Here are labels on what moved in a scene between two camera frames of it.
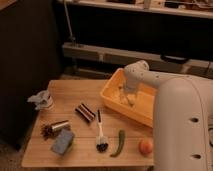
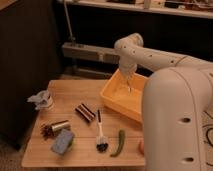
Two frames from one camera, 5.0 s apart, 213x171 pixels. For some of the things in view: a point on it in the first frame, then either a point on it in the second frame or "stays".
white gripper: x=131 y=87 → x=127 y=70
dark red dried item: x=47 y=131 stays
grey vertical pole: x=72 y=37 stays
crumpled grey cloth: x=41 y=100 stays
